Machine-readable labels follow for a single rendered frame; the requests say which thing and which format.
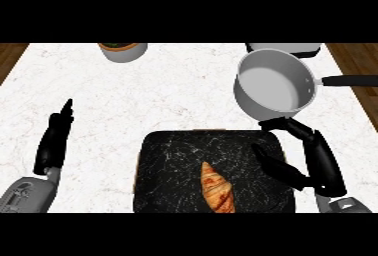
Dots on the golden brown croissant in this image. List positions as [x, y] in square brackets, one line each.
[216, 190]

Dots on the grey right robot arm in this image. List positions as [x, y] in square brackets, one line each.
[341, 204]

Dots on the grey plant pot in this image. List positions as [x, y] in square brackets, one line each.
[123, 51]

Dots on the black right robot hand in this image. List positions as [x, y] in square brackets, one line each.
[322, 163]

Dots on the black marbled tray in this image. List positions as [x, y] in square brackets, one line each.
[171, 173]

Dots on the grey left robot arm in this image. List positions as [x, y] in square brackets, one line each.
[30, 191]

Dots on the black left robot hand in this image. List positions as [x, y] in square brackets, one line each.
[52, 146]

